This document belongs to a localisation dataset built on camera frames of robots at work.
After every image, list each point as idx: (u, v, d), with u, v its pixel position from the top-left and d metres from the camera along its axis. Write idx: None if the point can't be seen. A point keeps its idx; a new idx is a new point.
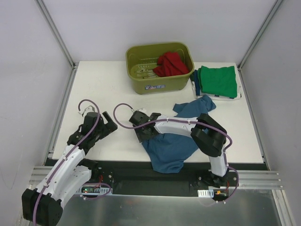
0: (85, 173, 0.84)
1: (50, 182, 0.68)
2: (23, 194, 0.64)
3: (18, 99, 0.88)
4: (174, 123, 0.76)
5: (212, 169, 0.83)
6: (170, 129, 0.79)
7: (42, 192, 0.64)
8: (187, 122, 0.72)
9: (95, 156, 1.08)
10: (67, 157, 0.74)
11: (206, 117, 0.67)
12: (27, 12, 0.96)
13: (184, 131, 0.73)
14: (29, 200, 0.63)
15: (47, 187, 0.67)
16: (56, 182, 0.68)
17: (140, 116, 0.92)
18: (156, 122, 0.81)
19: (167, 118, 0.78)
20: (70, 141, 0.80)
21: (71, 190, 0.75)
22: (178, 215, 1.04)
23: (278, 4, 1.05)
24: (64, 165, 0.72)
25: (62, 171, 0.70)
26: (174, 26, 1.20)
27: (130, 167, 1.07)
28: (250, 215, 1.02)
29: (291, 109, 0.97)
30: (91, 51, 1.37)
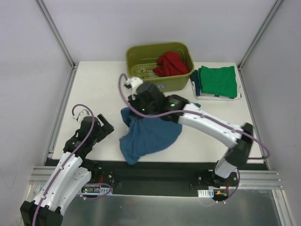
0: (84, 175, 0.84)
1: (46, 194, 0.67)
2: (21, 206, 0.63)
3: (18, 99, 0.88)
4: (211, 123, 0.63)
5: (217, 171, 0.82)
6: (198, 126, 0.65)
7: (40, 204, 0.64)
8: (232, 129, 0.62)
9: (95, 156, 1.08)
10: (63, 165, 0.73)
11: (250, 128, 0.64)
12: (27, 12, 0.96)
13: (220, 136, 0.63)
14: (27, 213, 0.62)
15: (45, 199, 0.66)
16: (53, 193, 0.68)
17: (157, 93, 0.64)
18: (186, 113, 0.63)
19: (203, 114, 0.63)
20: (67, 149, 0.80)
21: (70, 196, 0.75)
22: (178, 215, 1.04)
23: (278, 4, 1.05)
24: (60, 174, 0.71)
25: (59, 181, 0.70)
26: (174, 25, 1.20)
27: (130, 167, 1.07)
28: (250, 215, 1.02)
29: (291, 109, 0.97)
30: (91, 50, 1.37)
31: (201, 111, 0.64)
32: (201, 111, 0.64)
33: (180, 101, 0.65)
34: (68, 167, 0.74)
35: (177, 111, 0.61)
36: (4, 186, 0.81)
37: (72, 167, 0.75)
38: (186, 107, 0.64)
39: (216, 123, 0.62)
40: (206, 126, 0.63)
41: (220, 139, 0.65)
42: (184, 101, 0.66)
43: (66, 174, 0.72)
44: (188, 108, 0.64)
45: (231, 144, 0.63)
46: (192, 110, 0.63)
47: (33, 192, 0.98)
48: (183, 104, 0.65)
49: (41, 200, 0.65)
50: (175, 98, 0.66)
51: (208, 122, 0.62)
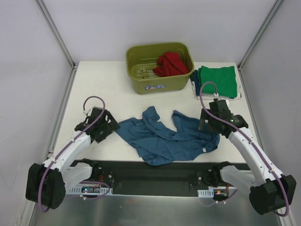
0: (86, 169, 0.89)
1: (57, 159, 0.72)
2: (31, 167, 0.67)
3: (18, 99, 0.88)
4: (255, 153, 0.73)
5: (224, 173, 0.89)
6: (244, 153, 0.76)
7: (49, 167, 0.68)
8: (269, 168, 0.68)
9: (95, 156, 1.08)
10: (75, 139, 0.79)
11: (292, 184, 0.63)
12: (27, 13, 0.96)
13: (257, 169, 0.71)
14: (35, 175, 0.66)
15: (55, 163, 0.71)
16: (63, 160, 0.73)
17: (223, 108, 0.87)
18: (237, 131, 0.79)
19: (251, 142, 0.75)
20: (78, 128, 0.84)
21: (73, 179, 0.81)
22: (178, 215, 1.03)
23: (278, 5, 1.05)
24: (71, 146, 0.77)
25: (69, 151, 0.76)
26: (174, 26, 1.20)
27: (130, 168, 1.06)
28: (250, 215, 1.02)
29: (291, 109, 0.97)
30: (91, 51, 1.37)
31: (252, 140, 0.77)
32: (252, 140, 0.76)
33: (240, 123, 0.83)
34: (80, 141, 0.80)
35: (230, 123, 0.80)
36: (4, 186, 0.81)
37: (82, 142, 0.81)
38: (243, 128, 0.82)
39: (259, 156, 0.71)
40: (249, 153, 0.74)
41: (257, 177, 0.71)
42: (243, 124, 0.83)
43: (75, 148, 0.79)
44: (242, 130, 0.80)
45: (262, 182, 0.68)
46: (246, 134, 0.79)
47: None
48: (241, 125, 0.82)
49: (51, 163, 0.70)
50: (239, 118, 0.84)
51: (254, 149, 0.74)
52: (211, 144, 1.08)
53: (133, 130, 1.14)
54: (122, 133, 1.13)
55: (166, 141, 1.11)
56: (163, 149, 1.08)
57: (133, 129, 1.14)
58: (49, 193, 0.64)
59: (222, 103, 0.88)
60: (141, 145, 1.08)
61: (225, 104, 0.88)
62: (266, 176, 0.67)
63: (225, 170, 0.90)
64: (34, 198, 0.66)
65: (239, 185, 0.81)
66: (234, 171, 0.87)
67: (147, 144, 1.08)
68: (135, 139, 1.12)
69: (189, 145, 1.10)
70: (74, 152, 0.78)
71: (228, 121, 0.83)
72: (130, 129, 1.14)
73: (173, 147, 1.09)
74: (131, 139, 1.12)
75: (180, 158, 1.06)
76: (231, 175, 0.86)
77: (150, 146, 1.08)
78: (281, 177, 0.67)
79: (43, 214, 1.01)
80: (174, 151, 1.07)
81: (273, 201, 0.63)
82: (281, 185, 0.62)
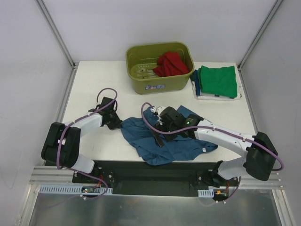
0: (91, 162, 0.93)
1: (75, 123, 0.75)
2: (52, 125, 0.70)
3: (18, 99, 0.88)
4: (222, 134, 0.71)
5: (223, 174, 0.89)
6: (215, 140, 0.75)
7: (69, 125, 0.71)
8: (241, 138, 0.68)
9: (95, 155, 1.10)
10: (90, 114, 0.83)
11: (265, 137, 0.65)
12: (27, 12, 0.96)
13: (233, 146, 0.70)
14: (56, 132, 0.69)
15: (74, 124, 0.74)
16: (81, 125, 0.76)
17: (175, 114, 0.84)
18: (199, 128, 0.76)
19: (214, 127, 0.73)
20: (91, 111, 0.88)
21: (81, 159, 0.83)
22: (178, 215, 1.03)
23: (278, 5, 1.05)
24: (89, 117, 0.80)
25: (88, 120, 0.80)
26: (174, 26, 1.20)
27: (130, 167, 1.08)
28: (250, 215, 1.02)
29: (291, 109, 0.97)
30: (91, 51, 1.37)
31: (212, 126, 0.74)
32: (212, 125, 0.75)
33: (195, 119, 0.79)
34: (95, 116, 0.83)
35: (191, 126, 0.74)
36: (4, 186, 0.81)
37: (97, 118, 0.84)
38: (200, 122, 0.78)
39: (228, 133, 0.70)
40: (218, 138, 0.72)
41: (239, 152, 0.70)
42: (199, 118, 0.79)
43: (92, 120, 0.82)
44: (201, 125, 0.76)
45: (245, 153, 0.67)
46: (204, 125, 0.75)
47: (33, 193, 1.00)
48: (198, 120, 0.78)
49: (71, 123, 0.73)
50: (191, 116, 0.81)
51: (220, 133, 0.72)
52: (211, 144, 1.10)
53: (133, 130, 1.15)
54: (123, 133, 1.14)
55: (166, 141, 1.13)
56: (163, 149, 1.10)
57: (132, 129, 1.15)
58: (66, 151, 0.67)
59: (170, 112, 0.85)
60: (141, 145, 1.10)
61: (173, 111, 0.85)
62: (245, 146, 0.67)
63: (221, 170, 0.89)
64: (49, 155, 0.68)
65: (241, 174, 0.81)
66: (227, 164, 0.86)
67: (147, 144, 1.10)
68: (135, 138, 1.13)
69: (188, 144, 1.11)
70: (91, 124, 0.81)
71: (186, 125, 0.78)
72: (130, 129, 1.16)
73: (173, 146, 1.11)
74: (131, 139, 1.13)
75: (181, 160, 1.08)
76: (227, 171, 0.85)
77: (150, 146, 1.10)
78: (254, 138, 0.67)
79: (43, 214, 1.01)
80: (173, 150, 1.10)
81: (264, 161, 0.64)
82: (260, 146, 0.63)
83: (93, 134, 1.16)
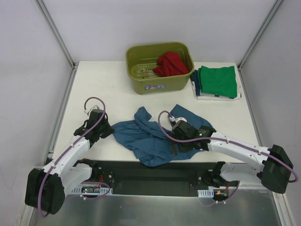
0: (86, 170, 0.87)
1: (56, 165, 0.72)
2: (30, 173, 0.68)
3: (18, 99, 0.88)
4: (237, 147, 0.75)
5: (226, 176, 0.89)
6: (227, 151, 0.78)
7: (49, 173, 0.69)
8: (257, 152, 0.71)
9: (95, 156, 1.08)
10: (74, 144, 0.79)
11: (280, 150, 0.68)
12: (27, 12, 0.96)
13: (249, 160, 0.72)
14: (35, 180, 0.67)
15: (54, 168, 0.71)
16: (63, 165, 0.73)
17: (186, 127, 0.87)
18: (212, 141, 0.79)
19: (228, 140, 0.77)
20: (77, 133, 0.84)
21: (71, 183, 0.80)
22: (178, 215, 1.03)
23: (278, 5, 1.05)
24: (72, 150, 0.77)
25: (70, 155, 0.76)
26: (174, 26, 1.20)
27: (130, 168, 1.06)
28: (250, 215, 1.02)
29: (291, 109, 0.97)
30: (90, 51, 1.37)
31: (226, 138, 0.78)
32: (226, 137, 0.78)
33: (208, 131, 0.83)
34: (80, 144, 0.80)
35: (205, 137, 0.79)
36: (4, 187, 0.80)
37: (82, 147, 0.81)
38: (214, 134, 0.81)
39: (242, 146, 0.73)
40: (234, 151, 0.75)
41: (254, 165, 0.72)
42: (211, 130, 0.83)
43: (76, 151, 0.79)
44: (214, 136, 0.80)
45: (260, 166, 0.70)
46: (218, 137, 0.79)
47: None
48: (210, 132, 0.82)
49: (51, 169, 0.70)
50: (203, 128, 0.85)
51: (235, 146, 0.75)
52: None
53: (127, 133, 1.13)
54: (118, 136, 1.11)
55: (162, 141, 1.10)
56: (161, 149, 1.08)
57: (126, 132, 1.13)
58: (49, 198, 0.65)
59: (183, 125, 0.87)
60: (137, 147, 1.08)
61: (185, 124, 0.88)
62: (260, 160, 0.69)
63: (225, 172, 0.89)
64: (33, 202, 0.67)
65: None
66: (233, 167, 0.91)
67: (143, 145, 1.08)
68: (130, 140, 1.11)
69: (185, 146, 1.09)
70: (74, 156, 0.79)
71: (198, 136, 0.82)
72: (125, 132, 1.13)
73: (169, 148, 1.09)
74: (127, 141, 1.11)
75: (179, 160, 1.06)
76: (232, 174, 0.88)
77: (146, 147, 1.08)
78: (269, 152, 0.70)
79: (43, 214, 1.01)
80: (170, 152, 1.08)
81: (281, 174, 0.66)
82: (276, 159, 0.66)
83: None
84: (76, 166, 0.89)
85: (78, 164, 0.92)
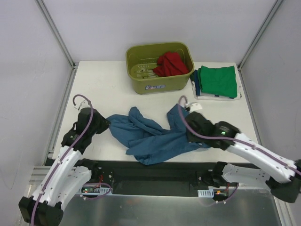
0: (85, 174, 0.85)
1: (45, 189, 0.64)
2: (20, 202, 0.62)
3: (18, 99, 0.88)
4: (264, 156, 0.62)
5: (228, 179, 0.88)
6: (249, 157, 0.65)
7: (38, 200, 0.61)
8: (285, 165, 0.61)
9: (95, 156, 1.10)
10: (61, 160, 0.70)
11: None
12: (27, 13, 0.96)
13: (273, 172, 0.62)
14: (27, 208, 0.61)
15: (43, 194, 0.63)
16: (52, 188, 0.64)
17: (203, 121, 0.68)
18: (237, 142, 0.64)
19: (256, 146, 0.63)
20: (65, 143, 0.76)
21: (71, 192, 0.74)
22: (178, 215, 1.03)
23: (278, 5, 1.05)
24: (60, 168, 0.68)
25: (59, 173, 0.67)
26: (174, 26, 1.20)
27: (130, 168, 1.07)
28: (250, 215, 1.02)
29: (291, 109, 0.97)
30: (90, 51, 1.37)
31: (253, 143, 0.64)
32: (253, 142, 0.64)
33: (230, 129, 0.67)
34: (68, 157, 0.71)
35: (227, 137, 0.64)
36: (4, 187, 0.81)
37: (71, 161, 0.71)
38: (238, 135, 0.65)
39: (270, 157, 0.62)
40: (261, 161, 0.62)
41: (278, 179, 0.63)
42: (234, 130, 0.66)
43: (67, 164, 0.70)
44: (238, 138, 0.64)
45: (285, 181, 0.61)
46: (244, 141, 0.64)
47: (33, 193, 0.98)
48: (234, 133, 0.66)
49: (38, 196, 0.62)
50: (225, 125, 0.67)
51: (263, 155, 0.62)
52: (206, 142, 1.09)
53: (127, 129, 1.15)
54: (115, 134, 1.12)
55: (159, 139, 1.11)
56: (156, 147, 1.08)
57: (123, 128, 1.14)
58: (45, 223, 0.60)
59: (197, 118, 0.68)
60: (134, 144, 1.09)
61: (201, 117, 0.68)
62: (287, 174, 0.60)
63: (227, 174, 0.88)
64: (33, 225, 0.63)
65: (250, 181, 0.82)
66: (237, 169, 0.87)
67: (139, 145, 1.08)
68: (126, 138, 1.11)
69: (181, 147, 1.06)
70: (65, 173, 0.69)
71: (218, 134, 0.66)
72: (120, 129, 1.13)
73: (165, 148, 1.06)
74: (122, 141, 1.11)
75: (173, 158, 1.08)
76: (235, 177, 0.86)
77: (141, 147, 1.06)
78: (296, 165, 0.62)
79: None
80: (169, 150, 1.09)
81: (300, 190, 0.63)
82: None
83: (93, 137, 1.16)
84: (75, 170, 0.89)
85: (77, 166, 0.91)
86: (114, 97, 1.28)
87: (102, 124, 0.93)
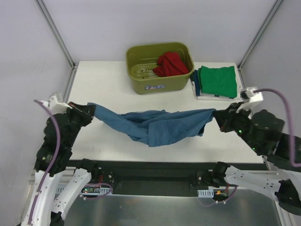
0: (84, 177, 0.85)
1: (32, 222, 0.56)
2: None
3: (18, 99, 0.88)
4: None
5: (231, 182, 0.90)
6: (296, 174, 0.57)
7: None
8: None
9: (95, 157, 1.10)
10: (39, 189, 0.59)
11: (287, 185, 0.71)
12: (27, 13, 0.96)
13: None
14: None
15: None
16: (39, 219, 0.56)
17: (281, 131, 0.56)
18: None
19: None
20: (39, 167, 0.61)
21: (70, 200, 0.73)
22: (178, 215, 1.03)
23: (278, 5, 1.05)
24: (41, 197, 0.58)
25: (43, 202, 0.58)
26: (174, 26, 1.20)
27: (129, 168, 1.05)
28: (250, 215, 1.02)
29: (291, 109, 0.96)
30: (90, 51, 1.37)
31: None
32: None
33: None
34: (47, 182, 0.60)
35: None
36: (4, 187, 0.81)
37: (51, 184, 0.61)
38: None
39: None
40: None
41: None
42: None
43: (50, 190, 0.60)
44: None
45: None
46: None
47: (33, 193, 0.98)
48: None
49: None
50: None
51: None
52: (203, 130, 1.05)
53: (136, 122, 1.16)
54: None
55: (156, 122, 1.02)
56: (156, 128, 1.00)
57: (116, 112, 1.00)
58: None
59: (275, 123, 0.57)
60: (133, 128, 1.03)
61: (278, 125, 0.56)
62: None
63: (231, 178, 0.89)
64: None
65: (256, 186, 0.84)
66: (241, 174, 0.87)
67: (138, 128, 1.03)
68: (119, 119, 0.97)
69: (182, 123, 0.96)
70: (49, 199, 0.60)
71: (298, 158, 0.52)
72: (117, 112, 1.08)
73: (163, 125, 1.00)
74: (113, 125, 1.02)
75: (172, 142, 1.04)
76: (241, 182, 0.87)
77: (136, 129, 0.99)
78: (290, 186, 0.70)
79: None
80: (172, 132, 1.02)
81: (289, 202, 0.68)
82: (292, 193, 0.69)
83: (94, 137, 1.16)
84: (74, 173, 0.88)
85: (76, 169, 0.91)
86: (114, 97, 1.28)
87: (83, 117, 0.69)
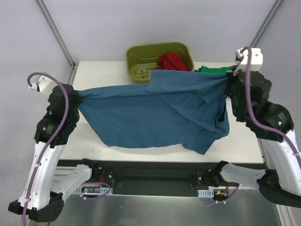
0: (85, 171, 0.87)
1: (31, 194, 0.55)
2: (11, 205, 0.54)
3: (18, 99, 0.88)
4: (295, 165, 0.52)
5: (226, 178, 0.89)
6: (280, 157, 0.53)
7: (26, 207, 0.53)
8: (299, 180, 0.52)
9: (95, 156, 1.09)
10: (39, 162, 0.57)
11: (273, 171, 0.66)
12: (27, 13, 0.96)
13: (288, 180, 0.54)
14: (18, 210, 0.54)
15: (30, 200, 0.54)
16: (38, 193, 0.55)
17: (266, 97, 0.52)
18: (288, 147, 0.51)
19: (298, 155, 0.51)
20: (40, 138, 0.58)
21: (71, 186, 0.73)
22: (178, 215, 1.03)
23: (278, 5, 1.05)
24: (40, 171, 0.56)
25: (43, 176, 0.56)
26: (174, 26, 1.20)
27: (130, 168, 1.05)
28: (250, 215, 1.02)
29: (291, 109, 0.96)
30: (90, 50, 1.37)
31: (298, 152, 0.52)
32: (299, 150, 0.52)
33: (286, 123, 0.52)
34: (47, 156, 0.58)
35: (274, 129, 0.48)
36: (3, 187, 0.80)
37: (51, 159, 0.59)
38: (288, 133, 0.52)
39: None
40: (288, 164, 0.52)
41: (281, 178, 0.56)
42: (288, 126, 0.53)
43: (48, 165, 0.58)
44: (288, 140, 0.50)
45: (282, 183, 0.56)
46: (292, 141, 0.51)
47: None
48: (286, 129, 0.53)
49: (26, 204, 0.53)
50: (285, 114, 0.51)
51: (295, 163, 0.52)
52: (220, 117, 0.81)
53: (125, 139, 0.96)
54: (85, 109, 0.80)
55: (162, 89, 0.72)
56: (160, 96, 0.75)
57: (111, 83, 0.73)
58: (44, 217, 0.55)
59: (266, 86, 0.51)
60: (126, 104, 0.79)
61: (266, 89, 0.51)
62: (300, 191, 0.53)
63: (225, 171, 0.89)
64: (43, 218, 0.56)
65: (243, 181, 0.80)
66: (234, 168, 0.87)
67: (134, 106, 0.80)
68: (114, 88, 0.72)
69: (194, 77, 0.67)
70: (48, 174, 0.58)
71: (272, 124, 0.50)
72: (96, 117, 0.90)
73: (167, 81, 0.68)
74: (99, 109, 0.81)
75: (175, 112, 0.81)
76: (233, 176, 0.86)
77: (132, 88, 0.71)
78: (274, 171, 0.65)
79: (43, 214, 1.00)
80: (178, 100, 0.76)
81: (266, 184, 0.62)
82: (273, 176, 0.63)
83: (94, 136, 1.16)
84: (75, 167, 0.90)
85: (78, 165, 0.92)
86: None
87: (75, 97, 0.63)
